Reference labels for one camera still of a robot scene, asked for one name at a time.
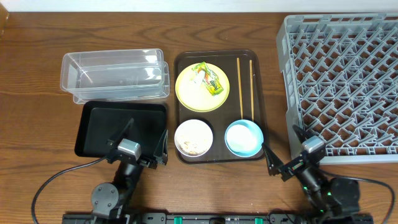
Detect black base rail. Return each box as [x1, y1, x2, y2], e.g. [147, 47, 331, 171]
[61, 212, 374, 224]

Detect dark brown serving tray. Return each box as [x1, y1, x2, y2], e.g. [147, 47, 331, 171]
[174, 50, 269, 165]

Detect grey dishwasher rack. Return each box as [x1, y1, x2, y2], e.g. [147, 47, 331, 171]
[276, 13, 397, 164]

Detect food scraps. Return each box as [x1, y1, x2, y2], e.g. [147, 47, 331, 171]
[177, 134, 208, 156]

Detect clear plastic bin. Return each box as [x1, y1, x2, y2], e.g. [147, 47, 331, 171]
[60, 49, 170, 104]

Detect yellow plate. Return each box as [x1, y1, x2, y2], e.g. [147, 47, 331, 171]
[175, 62, 230, 113]

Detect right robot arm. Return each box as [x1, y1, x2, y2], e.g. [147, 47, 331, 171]
[262, 124, 360, 219]

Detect wooden chopstick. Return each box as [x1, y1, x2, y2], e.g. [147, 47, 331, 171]
[236, 57, 243, 119]
[249, 60, 254, 122]

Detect left wooden chopstick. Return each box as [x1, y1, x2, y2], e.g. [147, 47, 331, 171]
[236, 57, 243, 119]

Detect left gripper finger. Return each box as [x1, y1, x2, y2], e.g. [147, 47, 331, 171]
[106, 118, 134, 149]
[154, 129, 169, 165]

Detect right wooden chopstick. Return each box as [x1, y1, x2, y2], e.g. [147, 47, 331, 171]
[249, 60, 254, 122]

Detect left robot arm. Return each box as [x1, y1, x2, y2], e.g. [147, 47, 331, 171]
[91, 119, 169, 223]

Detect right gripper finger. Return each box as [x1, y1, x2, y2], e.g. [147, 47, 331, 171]
[292, 124, 314, 143]
[262, 143, 284, 176]

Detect pink bowl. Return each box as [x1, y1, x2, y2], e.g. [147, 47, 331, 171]
[174, 119, 213, 157]

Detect blue bowl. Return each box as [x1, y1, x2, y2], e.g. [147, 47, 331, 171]
[224, 119, 264, 158]

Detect white tissue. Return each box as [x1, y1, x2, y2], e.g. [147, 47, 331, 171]
[192, 70, 206, 87]

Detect green yellow snack wrapper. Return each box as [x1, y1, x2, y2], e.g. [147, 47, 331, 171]
[192, 62, 224, 96]

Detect black plastic tray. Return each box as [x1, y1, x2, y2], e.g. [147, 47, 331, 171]
[75, 101, 167, 157]

